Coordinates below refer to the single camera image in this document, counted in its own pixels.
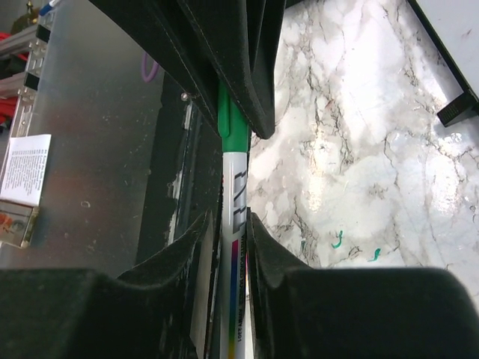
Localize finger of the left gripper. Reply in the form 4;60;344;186
88;0;225;139
179;1;286;139

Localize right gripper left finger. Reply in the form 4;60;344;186
1;212;218;358

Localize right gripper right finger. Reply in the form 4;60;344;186
246;212;478;358

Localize green whiteboard marker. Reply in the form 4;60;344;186
213;80;257;359

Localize green marker cap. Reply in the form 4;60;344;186
218;82;250;153

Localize black framed whiteboard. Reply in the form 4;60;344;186
409;1;478;127

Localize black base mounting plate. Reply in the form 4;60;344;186
135;75;222;263

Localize white printed paper sheet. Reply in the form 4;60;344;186
1;134;52;206

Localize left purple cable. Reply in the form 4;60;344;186
141;52;160;83

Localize aluminium extrusion rail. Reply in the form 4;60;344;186
1;24;50;99

